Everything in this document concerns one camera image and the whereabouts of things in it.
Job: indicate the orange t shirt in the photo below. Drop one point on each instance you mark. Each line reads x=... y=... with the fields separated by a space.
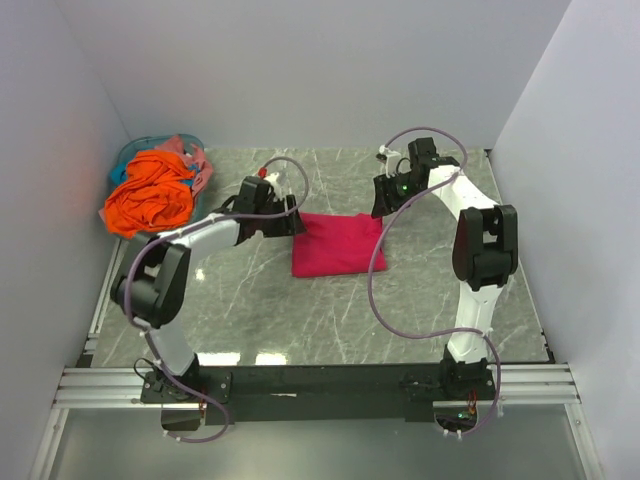
x=155 y=197

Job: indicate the red t shirt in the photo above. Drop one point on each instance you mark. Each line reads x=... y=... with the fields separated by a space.
x=334 y=245

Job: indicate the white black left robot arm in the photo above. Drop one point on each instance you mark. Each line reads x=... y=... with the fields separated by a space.
x=151 y=281

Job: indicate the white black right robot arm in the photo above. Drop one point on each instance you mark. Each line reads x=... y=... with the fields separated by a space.
x=484 y=255

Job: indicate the aluminium frame rail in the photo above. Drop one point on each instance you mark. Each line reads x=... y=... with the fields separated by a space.
x=534 y=384

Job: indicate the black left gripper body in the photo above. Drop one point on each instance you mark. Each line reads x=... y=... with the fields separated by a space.
x=274 y=227

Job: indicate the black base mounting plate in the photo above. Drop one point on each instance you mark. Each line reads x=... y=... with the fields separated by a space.
x=414 y=407

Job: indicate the blue garment in basket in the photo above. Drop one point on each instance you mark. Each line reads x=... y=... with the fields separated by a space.
x=118 y=174

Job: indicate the pink t shirt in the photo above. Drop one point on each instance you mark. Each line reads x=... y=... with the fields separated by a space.
x=191 y=151

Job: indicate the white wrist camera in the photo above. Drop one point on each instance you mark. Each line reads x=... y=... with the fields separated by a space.
x=389 y=158
x=276 y=179

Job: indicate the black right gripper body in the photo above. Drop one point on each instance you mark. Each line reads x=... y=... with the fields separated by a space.
x=406 y=189

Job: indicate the teal plastic laundry basket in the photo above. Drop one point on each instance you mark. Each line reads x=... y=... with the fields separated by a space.
x=157 y=182

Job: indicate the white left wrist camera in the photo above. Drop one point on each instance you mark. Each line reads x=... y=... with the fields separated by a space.
x=276 y=179

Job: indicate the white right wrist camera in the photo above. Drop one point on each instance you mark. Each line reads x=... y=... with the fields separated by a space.
x=389 y=158

